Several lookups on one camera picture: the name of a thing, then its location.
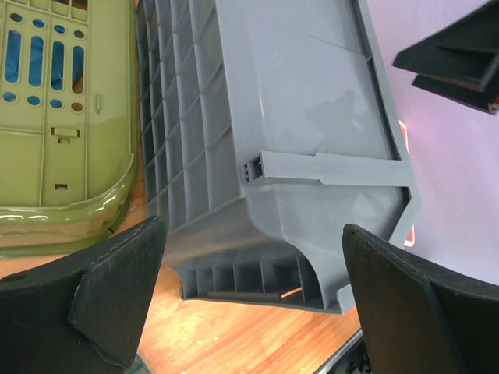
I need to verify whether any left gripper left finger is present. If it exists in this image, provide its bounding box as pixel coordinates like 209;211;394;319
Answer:
1;217;167;373

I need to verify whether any blue patterned cloth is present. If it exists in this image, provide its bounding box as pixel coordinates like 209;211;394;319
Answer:
1;10;88;117

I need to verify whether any grey plastic bin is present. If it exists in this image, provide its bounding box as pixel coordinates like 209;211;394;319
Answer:
136;1;421;314

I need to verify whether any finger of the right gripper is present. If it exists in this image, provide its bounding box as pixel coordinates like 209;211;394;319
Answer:
393;1;498;92
412;75;498;115

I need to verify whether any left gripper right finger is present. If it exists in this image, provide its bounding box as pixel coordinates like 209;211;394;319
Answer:
342;224;498;373

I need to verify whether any olive green plastic basin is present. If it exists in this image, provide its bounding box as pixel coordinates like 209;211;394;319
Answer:
1;1;138;258

